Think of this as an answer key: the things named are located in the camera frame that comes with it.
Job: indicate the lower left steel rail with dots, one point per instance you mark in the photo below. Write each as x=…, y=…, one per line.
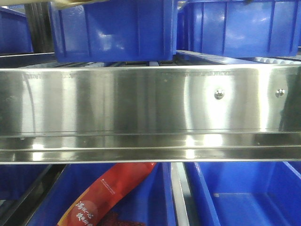
x=19, y=212

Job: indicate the upper left blue bin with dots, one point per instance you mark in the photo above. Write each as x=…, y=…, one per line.
x=15, y=36

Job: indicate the lower right blue bin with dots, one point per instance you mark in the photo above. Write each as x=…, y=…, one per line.
x=245, y=193

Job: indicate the upper right blue bin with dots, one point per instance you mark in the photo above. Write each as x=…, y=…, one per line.
x=240, y=28

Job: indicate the blue bin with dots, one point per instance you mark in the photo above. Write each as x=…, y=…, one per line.
x=240, y=28
x=150, y=203
x=245, y=193
x=115, y=31
x=15, y=36
x=16, y=179

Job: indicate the lower steel divider rail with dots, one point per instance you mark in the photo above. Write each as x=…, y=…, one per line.
x=184, y=205

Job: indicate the right steel rail bolt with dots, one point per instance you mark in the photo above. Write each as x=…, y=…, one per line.
x=280, y=92

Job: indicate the red snack package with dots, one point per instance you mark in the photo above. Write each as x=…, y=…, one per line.
x=103, y=194

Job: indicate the lower middle blue bin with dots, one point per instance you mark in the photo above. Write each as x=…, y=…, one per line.
x=150, y=203

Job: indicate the upper middle blue bin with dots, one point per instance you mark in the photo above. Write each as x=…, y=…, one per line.
x=115, y=31

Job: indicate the left steel rail bolt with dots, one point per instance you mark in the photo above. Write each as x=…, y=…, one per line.
x=219, y=94

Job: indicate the steel rail bolt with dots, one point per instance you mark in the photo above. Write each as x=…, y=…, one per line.
x=219, y=94
x=280, y=92

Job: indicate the brown cardboard carton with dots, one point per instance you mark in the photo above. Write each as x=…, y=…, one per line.
x=62, y=4

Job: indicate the stainless steel shelf rail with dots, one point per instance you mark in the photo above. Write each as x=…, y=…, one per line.
x=129, y=114

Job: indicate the lower left blue bin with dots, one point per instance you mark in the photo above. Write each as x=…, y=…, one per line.
x=16, y=179

